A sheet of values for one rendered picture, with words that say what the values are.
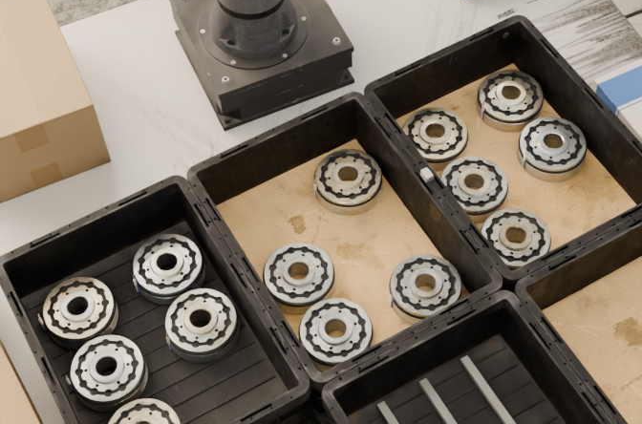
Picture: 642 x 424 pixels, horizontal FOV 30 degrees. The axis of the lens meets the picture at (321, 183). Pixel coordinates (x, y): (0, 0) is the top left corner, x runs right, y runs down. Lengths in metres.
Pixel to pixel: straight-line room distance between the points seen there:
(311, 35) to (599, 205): 0.58
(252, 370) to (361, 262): 0.23
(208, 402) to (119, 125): 0.63
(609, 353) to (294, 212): 0.50
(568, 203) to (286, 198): 0.43
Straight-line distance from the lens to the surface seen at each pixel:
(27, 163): 2.01
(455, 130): 1.87
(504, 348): 1.71
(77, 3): 3.31
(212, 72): 2.03
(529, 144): 1.86
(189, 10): 2.12
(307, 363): 1.58
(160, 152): 2.07
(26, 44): 2.06
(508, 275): 1.65
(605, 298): 1.77
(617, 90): 2.04
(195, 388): 1.70
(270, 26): 2.01
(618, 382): 1.71
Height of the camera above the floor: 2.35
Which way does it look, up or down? 56 degrees down
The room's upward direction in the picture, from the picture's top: 4 degrees counter-clockwise
